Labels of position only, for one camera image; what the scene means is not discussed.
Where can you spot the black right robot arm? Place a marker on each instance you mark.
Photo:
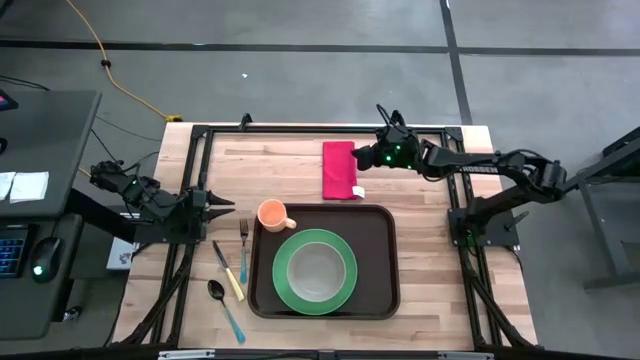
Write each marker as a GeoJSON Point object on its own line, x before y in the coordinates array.
{"type": "Point", "coordinates": [480, 165]}

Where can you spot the black metal stand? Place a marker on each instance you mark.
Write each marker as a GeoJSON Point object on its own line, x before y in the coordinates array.
{"type": "Point", "coordinates": [600, 227]}

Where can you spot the backlit keyboard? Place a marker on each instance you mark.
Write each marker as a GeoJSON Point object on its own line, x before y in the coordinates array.
{"type": "Point", "coordinates": [11, 252]}

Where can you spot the pink screen device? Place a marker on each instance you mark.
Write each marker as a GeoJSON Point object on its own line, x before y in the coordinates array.
{"type": "Point", "coordinates": [6, 100]}

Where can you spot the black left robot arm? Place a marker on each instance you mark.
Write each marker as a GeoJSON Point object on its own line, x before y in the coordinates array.
{"type": "Point", "coordinates": [150, 200]}

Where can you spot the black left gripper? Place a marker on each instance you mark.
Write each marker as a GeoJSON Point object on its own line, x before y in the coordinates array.
{"type": "Point", "coordinates": [197, 207]}

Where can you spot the pale grey bowl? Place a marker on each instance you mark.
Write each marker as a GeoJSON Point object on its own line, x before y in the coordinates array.
{"type": "Point", "coordinates": [316, 272]}

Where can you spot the red cloth napkin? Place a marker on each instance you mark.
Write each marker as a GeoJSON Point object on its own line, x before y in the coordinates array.
{"type": "Point", "coordinates": [339, 170]}

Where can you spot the white printed box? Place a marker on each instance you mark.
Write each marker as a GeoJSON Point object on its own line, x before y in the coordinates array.
{"type": "Point", "coordinates": [120, 255]}

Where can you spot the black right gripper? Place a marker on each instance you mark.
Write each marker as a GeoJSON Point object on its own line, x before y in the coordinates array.
{"type": "Point", "coordinates": [395, 150]}

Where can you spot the brown plastic tray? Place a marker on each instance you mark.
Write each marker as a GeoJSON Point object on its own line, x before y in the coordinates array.
{"type": "Point", "coordinates": [370, 225]}

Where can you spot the black computer mouse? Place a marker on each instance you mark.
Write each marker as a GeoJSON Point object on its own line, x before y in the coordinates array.
{"type": "Point", "coordinates": [45, 260]}

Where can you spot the small black floor object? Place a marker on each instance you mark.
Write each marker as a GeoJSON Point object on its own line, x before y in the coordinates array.
{"type": "Point", "coordinates": [71, 313]}

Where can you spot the black table clamp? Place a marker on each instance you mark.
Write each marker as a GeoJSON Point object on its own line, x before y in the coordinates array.
{"type": "Point", "coordinates": [399, 117]}
{"type": "Point", "coordinates": [245, 121]}

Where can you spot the grey desk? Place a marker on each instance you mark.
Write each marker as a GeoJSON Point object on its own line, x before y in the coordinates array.
{"type": "Point", "coordinates": [50, 140]}

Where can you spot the beige mug orange inside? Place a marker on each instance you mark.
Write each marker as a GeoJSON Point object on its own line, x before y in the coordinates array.
{"type": "Point", "coordinates": [272, 215]}

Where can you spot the green plate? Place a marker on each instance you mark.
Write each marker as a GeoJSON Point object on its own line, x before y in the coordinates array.
{"type": "Point", "coordinates": [280, 280]}

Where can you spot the white paper sheet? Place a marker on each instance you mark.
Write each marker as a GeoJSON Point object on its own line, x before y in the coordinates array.
{"type": "Point", "coordinates": [30, 186]}
{"type": "Point", "coordinates": [5, 186]}

